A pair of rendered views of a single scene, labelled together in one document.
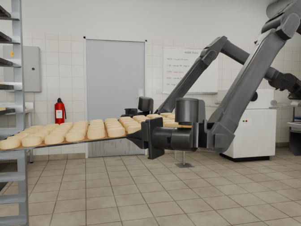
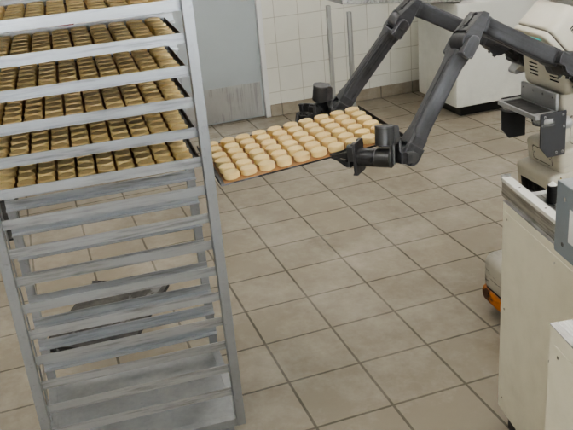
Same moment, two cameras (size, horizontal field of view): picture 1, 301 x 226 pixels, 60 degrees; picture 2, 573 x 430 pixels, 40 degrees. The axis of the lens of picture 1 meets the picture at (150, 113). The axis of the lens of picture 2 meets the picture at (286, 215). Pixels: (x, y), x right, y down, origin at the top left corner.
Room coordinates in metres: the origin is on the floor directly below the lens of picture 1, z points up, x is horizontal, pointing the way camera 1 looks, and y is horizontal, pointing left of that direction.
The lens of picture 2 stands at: (-1.57, 0.34, 1.78)
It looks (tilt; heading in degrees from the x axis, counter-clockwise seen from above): 23 degrees down; 357
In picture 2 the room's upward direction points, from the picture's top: 5 degrees counter-clockwise
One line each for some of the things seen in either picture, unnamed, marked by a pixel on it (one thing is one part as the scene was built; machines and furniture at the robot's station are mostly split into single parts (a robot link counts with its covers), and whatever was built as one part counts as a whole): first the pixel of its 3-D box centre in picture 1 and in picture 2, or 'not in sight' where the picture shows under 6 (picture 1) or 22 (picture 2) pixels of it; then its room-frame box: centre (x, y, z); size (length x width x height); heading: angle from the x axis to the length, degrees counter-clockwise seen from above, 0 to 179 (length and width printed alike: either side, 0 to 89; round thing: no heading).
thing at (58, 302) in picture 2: not in sight; (121, 287); (0.58, 0.75, 0.69); 0.64 x 0.03 x 0.03; 101
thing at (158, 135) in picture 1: (163, 137); (365, 157); (0.66, -0.03, 1.00); 0.07 x 0.07 x 0.10; 56
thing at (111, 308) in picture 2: not in sight; (124, 305); (0.97, 0.82, 0.42); 0.64 x 0.03 x 0.03; 101
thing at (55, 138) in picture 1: (54, 138); (267, 165); (0.71, 0.26, 0.99); 0.05 x 0.05 x 0.02
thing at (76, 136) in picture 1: (75, 136); (284, 160); (0.72, 0.21, 0.99); 0.05 x 0.05 x 0.02
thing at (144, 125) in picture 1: (140, 133); (344, 153); (0.70, 0.03, 1.00); 0.09 x 0.07 x 0.07; 56
